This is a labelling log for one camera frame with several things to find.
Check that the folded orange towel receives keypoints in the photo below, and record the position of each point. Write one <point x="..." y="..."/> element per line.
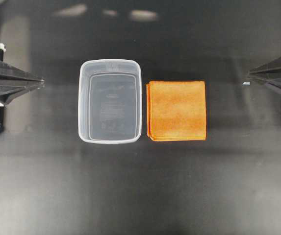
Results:
<point x="176" y="111"/>

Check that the clear plastic container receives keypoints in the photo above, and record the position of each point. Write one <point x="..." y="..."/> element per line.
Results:
<point x="110" y="101"/>

